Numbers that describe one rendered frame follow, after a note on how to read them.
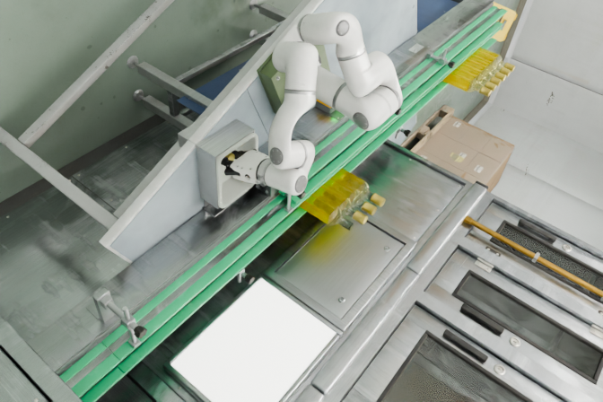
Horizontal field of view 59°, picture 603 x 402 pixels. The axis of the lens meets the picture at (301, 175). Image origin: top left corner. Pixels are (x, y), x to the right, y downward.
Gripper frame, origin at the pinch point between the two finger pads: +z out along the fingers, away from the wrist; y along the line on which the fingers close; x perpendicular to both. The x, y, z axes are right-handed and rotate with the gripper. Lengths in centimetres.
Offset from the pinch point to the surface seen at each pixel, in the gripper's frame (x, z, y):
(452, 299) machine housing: -61, -58, 33
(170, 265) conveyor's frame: -20.2, 1.2, -30.2
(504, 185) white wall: -343, 74, 449
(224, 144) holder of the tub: 6.5, -2.4, -2.0
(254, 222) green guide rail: -24.3, -4.0, -0.1
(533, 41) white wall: -223, 108, 603
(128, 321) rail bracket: -13, -13, -53
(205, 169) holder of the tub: 0.1, 1.9, -7.9
